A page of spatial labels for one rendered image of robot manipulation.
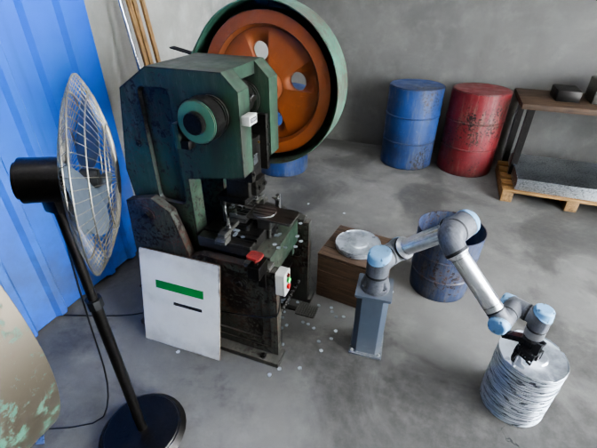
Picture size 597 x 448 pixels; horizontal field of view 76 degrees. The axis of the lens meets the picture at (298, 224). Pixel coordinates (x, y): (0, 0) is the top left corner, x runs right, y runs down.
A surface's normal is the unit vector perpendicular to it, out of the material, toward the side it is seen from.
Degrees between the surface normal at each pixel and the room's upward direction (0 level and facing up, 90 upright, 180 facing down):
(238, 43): 90
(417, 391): 0
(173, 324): 78
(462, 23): 90
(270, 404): 0
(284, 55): 90
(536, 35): 90
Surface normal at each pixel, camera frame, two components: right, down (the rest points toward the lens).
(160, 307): -0.32, 0.32
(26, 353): 0.92, 0.18
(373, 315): -0.27, 0.51
